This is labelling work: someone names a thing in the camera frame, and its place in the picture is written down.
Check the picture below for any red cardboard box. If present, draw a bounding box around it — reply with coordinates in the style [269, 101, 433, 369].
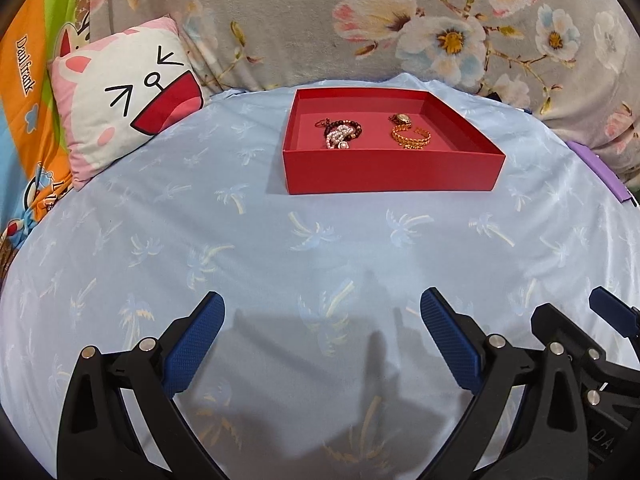
[281, 87, 506, 196]

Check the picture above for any grey floral blanket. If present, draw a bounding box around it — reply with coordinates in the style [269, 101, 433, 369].
[75, 0, 640, 171]

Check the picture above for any black bead bracelet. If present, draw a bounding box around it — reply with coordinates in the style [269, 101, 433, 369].
[327, 118, 363, 141]

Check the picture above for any gold twisted bangle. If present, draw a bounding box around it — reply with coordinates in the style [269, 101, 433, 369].
[390, 126, 432, 151]

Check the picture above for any pearl bracelet with gold chain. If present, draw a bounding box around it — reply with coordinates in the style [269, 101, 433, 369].
[324, 126, 359, 151]

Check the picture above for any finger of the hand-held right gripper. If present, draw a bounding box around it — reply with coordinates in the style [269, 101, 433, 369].
[531, 302, 588, 356]
[582, 286, 640, 376]

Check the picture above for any cat face pillow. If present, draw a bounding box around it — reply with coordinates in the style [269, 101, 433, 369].
[48, 16, 206, 192]

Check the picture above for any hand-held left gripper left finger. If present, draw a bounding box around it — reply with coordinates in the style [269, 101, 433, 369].
[56, 291, 226, 480]

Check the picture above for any colourful cartoon cloth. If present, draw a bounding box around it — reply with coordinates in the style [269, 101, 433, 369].
[0, 0, 96, 271]

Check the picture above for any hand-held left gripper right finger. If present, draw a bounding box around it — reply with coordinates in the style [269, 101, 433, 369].
[420, 287, 588, 480]

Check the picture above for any purple object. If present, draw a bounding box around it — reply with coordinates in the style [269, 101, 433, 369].
[567, 140, 640, 208]

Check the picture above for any light blue palm sheet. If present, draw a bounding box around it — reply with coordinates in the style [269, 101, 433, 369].
[0, 74, 640, 480]

